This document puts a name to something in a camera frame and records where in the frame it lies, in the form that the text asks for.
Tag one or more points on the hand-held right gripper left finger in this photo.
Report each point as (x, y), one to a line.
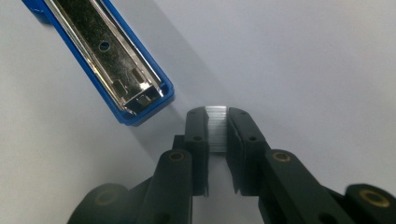
(174, 186)

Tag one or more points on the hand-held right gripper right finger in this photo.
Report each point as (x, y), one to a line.
(274, 180)

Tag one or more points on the silver staple strip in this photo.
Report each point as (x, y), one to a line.
(217, 127)

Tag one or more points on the blue stapler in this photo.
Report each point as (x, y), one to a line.
(106, 59)

